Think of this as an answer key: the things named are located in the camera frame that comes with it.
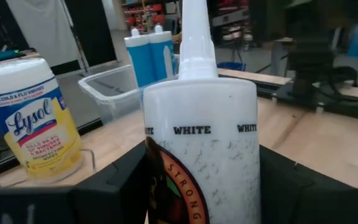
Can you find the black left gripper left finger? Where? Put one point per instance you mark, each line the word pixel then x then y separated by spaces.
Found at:
pixel 73 205

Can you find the blue silicone tube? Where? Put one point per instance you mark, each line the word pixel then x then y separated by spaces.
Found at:
pixel 140 62
pixel 160 59

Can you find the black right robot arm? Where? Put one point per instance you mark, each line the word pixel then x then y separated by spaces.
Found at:
pixel 309 62

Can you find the white partition panel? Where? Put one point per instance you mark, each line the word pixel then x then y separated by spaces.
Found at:
pixel 42 31

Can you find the storage shelf rack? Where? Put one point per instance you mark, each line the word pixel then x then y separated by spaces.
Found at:
pixel 135 18

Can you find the Lysol wipes canister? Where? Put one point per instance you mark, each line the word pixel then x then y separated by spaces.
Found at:
pixel 33 130

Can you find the clear shallow plastic tray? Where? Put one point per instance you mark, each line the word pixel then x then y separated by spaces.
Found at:
pixel 87 168

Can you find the blue storage bin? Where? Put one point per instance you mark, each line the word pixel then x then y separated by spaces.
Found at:
pixel 232 66

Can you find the clear plastic bin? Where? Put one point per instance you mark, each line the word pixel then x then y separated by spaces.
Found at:
pixel 110 93

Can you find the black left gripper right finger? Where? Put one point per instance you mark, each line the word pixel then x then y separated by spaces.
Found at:
pixel 315 202

